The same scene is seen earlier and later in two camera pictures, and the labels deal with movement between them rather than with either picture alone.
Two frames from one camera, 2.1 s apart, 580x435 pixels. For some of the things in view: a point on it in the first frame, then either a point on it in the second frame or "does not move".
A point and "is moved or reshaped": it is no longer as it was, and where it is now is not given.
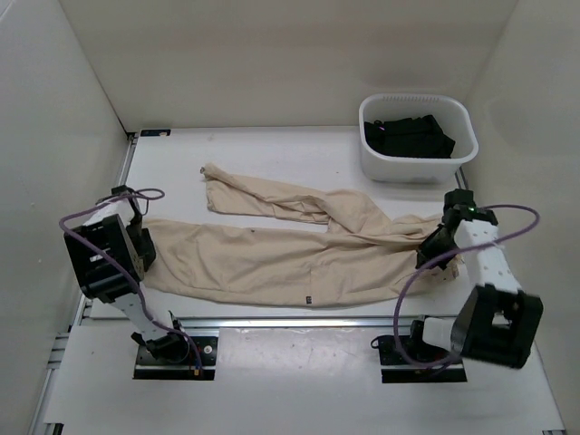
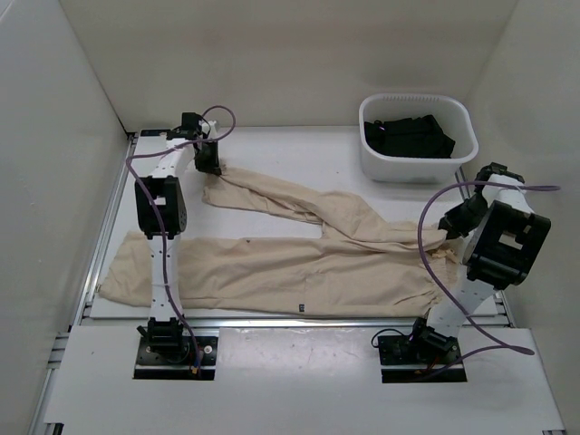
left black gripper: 145,249 → 213,166
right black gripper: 425,250 → 457,226
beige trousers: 351,256 is moved or reshaped
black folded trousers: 409,137 does not move
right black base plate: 394,369 does not move
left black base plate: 147,367 does not move
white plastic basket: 452,115 does not move
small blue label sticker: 155,132 does not move
